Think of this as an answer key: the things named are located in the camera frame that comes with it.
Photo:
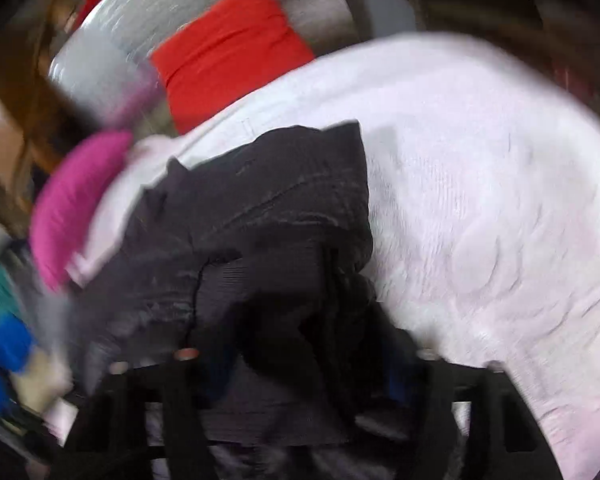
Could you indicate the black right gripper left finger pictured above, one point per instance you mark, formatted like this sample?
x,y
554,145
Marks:
x,y
147,424

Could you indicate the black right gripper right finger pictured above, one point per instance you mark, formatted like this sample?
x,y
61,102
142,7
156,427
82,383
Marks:
x,y
463,422

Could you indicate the black quilted puffer jacket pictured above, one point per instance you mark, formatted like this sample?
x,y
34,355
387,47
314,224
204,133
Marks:
x,y
260,252

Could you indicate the blue jacket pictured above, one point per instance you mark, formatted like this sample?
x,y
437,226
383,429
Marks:
x,y
15,347

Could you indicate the white bed blanket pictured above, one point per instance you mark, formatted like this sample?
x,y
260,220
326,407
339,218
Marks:
x,y
484,204

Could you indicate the magenta pillow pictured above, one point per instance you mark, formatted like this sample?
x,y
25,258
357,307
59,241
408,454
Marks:
x,y
66,205

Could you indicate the silver foil headboard panel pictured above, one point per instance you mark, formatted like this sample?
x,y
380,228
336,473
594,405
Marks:
x,y
103,72

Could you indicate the red pillow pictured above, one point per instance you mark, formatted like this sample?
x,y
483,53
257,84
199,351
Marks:
x,y
236,47

